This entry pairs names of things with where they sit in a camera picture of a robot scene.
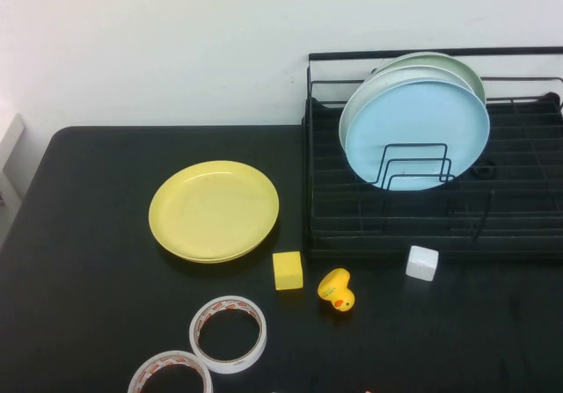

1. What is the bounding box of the pale green plate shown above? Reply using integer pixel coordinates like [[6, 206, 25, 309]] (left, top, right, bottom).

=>
[[372, 51, 487, 106]]

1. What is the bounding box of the white double-sided tape roll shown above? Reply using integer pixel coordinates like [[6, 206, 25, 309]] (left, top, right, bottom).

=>
[[127, 350, 215, 393], [188, 295, 268, 375]]

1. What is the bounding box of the white cube block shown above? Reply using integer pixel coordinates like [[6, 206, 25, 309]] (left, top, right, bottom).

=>
[[404, 244, 440, 283]]

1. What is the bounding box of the light blue plate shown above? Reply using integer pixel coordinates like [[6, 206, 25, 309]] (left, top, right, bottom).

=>
[[344, 80, 492, 193]]

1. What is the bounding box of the yellow cube block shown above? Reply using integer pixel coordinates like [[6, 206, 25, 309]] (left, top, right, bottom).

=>
[[272, 251, 306, 292]]

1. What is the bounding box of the yellow plastic plate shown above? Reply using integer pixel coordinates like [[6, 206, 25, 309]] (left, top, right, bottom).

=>
[[148, 160, 281, 265]]

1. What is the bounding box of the black wire dish rack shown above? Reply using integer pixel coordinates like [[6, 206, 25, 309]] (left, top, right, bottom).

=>
[[300, 46, 563, 260]]

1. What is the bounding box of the pale grey plate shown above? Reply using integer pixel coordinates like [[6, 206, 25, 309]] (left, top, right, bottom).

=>
[[338, 63, 479, 150]]

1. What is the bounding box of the yellow rubber duck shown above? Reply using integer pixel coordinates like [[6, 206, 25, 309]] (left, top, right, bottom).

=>
[[317, 267, 356, 314]]

